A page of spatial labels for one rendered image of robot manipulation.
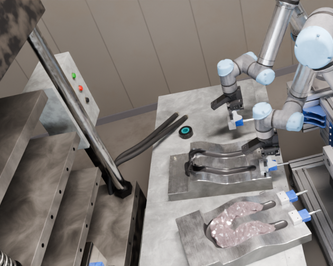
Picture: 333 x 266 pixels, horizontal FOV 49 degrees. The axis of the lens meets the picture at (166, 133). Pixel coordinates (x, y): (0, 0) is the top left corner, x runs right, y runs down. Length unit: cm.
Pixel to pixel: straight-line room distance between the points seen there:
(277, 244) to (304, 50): 77
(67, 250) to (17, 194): 31
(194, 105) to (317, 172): 93
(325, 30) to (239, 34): 224
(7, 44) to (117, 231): 107
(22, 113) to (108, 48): 196
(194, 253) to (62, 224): 59
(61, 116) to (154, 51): 173
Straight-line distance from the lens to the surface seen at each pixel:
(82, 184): 182
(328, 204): 249
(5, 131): 147
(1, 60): 118
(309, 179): 258
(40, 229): 141
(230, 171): 181
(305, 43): 122
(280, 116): 151
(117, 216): 196
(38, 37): 147
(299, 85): 153
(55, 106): 179
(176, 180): 187
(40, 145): 175
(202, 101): 236
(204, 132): 215
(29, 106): 153
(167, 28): 329
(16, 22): 131
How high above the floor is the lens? 226
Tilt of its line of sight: 41 degrees down
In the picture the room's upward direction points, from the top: 21 degrees counter-clockwise
